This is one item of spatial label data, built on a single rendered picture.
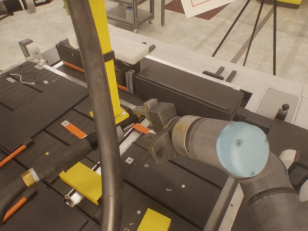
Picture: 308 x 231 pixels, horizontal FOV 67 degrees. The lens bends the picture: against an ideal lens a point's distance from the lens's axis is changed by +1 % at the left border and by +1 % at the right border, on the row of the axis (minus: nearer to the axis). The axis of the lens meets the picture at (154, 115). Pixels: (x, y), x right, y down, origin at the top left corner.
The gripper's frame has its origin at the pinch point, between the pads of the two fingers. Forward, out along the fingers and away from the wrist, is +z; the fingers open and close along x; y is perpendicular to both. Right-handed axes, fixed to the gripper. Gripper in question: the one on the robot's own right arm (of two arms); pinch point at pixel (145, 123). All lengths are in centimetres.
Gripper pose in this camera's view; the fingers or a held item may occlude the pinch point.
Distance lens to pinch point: 66.5
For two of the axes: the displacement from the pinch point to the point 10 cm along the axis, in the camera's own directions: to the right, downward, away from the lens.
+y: 7.5, -4.7, 4.6
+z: -5.7, -1.1, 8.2
